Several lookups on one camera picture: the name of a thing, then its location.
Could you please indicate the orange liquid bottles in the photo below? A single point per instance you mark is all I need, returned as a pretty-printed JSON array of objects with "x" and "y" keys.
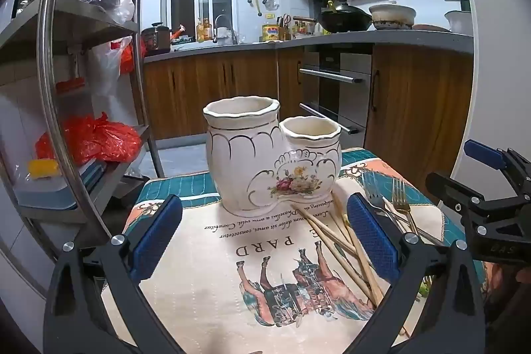
[{"x": 203, "y": 31}]

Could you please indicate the yellow oil bottle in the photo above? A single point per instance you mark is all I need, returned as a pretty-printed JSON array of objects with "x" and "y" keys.
[{"x": 269, "y": 34}]

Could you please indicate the large red plastic bag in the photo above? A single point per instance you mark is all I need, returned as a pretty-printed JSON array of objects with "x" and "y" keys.
[{"x": 95, "y": 138}]

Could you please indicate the metal faucet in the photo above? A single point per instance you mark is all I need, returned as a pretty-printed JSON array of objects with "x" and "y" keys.
[{"x": 218, "y": 22}]

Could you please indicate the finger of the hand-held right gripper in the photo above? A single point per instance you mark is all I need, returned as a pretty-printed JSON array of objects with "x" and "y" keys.
[
  {"x": 452, "y": 188},
  {"x": 485, "y": 155}
]

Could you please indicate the black wok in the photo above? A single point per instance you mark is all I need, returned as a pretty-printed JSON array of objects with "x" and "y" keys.
[{"x": 344, "y": 21}]

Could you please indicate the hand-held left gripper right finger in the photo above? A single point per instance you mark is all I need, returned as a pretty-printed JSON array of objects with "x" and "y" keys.
[{"x": 373, "y": 238}]

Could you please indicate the yellow sponge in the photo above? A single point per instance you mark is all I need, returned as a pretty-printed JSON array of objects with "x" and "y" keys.
[{"x": 43, "y": 168}]

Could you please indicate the silver fork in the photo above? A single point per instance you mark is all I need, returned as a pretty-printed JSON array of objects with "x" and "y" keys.
[{"x": 370, "y": 190}]

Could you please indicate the gold fork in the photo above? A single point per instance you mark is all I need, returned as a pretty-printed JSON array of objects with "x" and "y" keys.
[{"x": 400, "y": 198}]

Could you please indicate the wooden base cabinets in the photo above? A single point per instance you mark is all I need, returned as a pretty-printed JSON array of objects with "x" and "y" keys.
[{"x": 415, "y": 109}]

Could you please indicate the knife block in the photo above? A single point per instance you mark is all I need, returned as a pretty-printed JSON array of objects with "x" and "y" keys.
[{"x": 283, "y": 28}]

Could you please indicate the built-in steel oven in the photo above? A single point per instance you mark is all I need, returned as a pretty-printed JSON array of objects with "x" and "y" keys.
[{"x": 352, "y": 97}]

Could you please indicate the stainless steel shelf rack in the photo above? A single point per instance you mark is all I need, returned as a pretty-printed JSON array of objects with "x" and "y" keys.
[{"x": 83, "y": 9}]

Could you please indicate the white ceramic double utensil holder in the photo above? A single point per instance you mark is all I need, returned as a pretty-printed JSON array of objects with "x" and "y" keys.
[{"x": 249, "y": 155}]

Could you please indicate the dark red pressure cooker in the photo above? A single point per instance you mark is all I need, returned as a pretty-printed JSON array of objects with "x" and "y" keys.
[{"x": 155, "y": 39}]

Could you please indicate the red lidded container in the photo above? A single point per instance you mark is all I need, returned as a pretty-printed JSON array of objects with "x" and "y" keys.
[{"x": 68, "y": 85}]

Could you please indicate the grey kitchen countertop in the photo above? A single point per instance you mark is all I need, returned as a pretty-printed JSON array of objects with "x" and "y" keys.
[{"x": 332, "y": 39}]

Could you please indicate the white clay pot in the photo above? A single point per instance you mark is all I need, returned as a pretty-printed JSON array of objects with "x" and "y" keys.
[{"x": 392, "y": 16}]

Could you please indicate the printed horse tablecloth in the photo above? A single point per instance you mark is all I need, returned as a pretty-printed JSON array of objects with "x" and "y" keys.
[{"x": 215, "y": 254}]

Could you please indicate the hanging red plastic bag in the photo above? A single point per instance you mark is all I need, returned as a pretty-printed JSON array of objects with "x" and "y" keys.
[{"x": 128, "y": 55}]

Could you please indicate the pink shallow bowl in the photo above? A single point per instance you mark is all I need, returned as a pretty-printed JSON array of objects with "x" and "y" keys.
[{"x": 431, "y": 27}]

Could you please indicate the wooden chopstick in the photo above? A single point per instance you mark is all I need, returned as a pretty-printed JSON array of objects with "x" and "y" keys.
[
  {"x": 356, "y": 250},
  {"x": 341, "y": 217},
  {"x": 323, "y": 244},
  {"x": 332, "y": 242}
]

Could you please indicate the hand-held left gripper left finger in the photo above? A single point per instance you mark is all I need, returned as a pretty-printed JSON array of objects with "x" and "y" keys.
[{"x": 157, "y": 238}]

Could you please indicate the hanging white plastic bag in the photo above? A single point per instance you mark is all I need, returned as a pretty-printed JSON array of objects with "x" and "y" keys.
[{"x": 106, "y": 68}]

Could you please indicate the orange kitchen tool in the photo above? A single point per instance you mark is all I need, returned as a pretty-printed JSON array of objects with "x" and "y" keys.
[{"x": 179, "y": 32}]

